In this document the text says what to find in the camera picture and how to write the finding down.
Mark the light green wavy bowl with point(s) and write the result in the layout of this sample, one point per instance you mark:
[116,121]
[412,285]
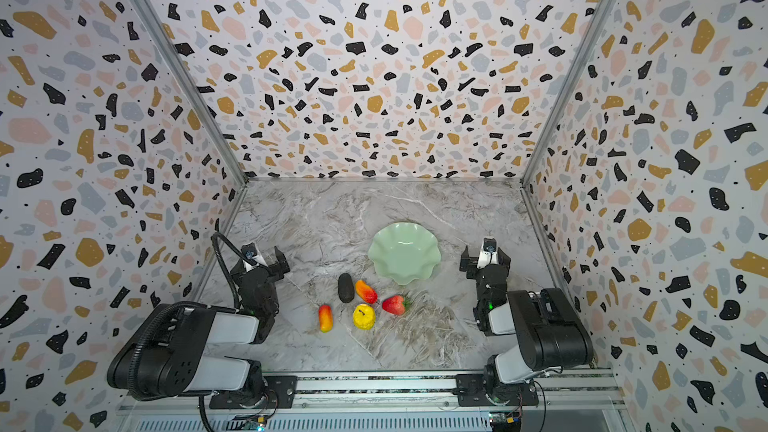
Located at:
[404,252]

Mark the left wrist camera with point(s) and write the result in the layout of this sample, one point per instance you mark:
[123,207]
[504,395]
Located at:
[253,256]

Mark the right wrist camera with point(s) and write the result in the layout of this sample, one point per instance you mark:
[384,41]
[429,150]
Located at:
[488,253]

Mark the red-yellow fake mango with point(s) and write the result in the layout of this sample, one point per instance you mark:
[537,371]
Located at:
[325,318]

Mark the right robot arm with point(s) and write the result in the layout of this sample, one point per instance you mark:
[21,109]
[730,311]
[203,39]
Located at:
[549,335]

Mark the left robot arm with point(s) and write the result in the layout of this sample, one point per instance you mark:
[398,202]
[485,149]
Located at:
[166,357]

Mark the dark fake avocado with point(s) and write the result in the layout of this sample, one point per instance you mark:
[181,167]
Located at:
[345,288]

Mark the yellow fake apple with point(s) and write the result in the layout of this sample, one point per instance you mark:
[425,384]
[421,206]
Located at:
[364,317]

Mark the red fake strawberry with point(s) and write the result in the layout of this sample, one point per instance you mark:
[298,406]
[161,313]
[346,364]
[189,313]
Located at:
[396,305]

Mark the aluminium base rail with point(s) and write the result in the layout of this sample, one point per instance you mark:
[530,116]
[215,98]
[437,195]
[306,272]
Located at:
[582,399]

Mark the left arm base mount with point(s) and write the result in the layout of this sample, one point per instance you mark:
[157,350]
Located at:
[273,392]

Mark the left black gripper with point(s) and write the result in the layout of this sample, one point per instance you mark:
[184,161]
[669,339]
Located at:
[264,267]

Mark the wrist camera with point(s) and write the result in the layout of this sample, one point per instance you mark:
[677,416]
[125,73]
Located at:
[253,256]
[488,253]

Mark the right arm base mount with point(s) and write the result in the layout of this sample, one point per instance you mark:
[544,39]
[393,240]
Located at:
[477,390]

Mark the red-orange fake mango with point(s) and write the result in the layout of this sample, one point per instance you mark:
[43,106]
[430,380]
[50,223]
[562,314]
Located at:
[365,292]

